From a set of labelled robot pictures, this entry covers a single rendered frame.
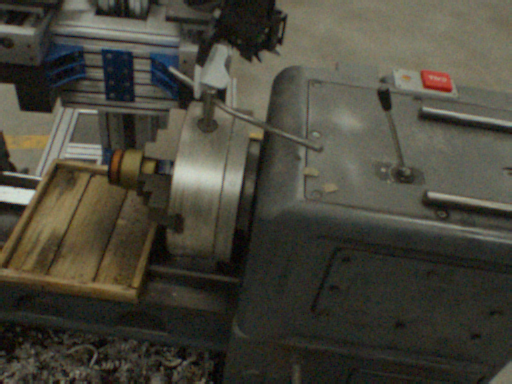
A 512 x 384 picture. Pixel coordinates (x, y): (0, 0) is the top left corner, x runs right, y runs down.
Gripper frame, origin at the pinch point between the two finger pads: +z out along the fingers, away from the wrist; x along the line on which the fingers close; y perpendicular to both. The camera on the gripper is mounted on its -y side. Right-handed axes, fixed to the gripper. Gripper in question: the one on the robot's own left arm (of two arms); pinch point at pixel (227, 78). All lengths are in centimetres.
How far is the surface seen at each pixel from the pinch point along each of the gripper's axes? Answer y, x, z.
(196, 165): 1.0, -7.1, 14.9
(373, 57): -84, 251, 154
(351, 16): -128, 288, 159
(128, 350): -6, -22, 80
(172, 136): -12.1, -0.9, 21.2
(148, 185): -7.5, -11.2, 24.5
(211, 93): -2.5, -0.7, 4.4
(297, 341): 29, -4, 48
